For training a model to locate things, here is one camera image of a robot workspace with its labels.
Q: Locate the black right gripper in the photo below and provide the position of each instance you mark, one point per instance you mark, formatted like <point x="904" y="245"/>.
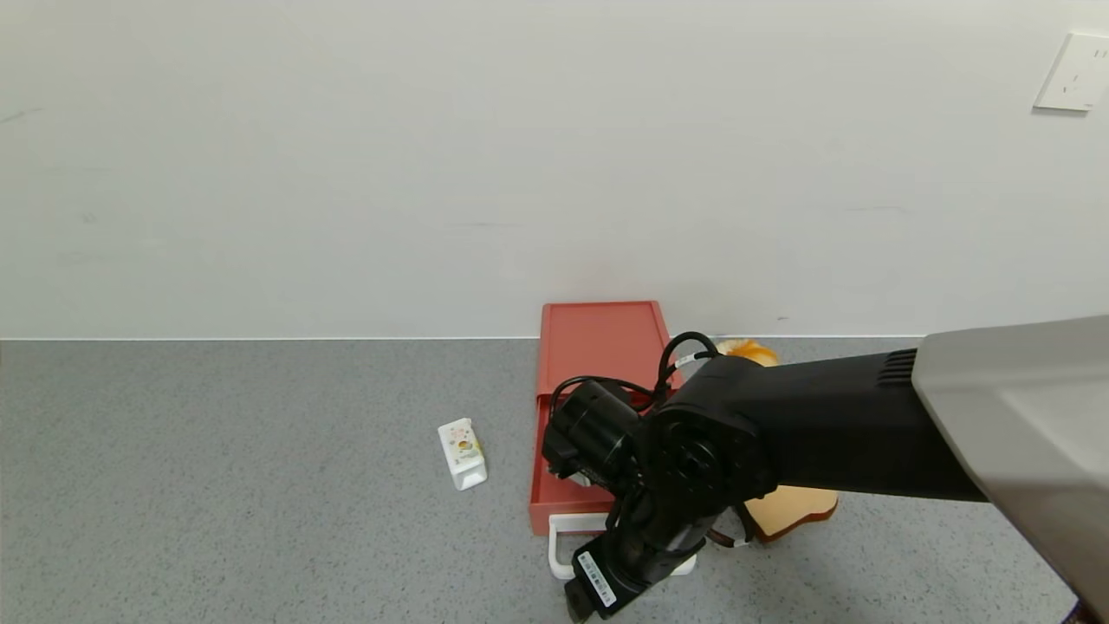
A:
<point x="597" y="579"/>

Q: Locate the right robot arm black grey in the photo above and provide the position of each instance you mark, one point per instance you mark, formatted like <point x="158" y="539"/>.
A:
<point x="832" y="425"/>

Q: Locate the small white milk carton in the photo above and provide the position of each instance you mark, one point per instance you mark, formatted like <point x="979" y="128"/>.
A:
<point x="463" y="455"/>

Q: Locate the toast bread slice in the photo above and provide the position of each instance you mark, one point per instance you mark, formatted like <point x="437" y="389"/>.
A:
<point x="793" y="511"/>

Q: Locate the orange white bagel bread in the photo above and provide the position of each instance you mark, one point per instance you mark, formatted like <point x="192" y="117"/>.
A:
<point x="752" y="350"/>

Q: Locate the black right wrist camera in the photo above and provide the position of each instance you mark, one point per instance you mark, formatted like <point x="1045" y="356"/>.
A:
<point x="593" y="429"/>

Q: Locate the white wall socket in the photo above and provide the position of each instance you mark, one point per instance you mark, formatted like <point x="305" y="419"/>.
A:
<point x="1074" y="74"/>

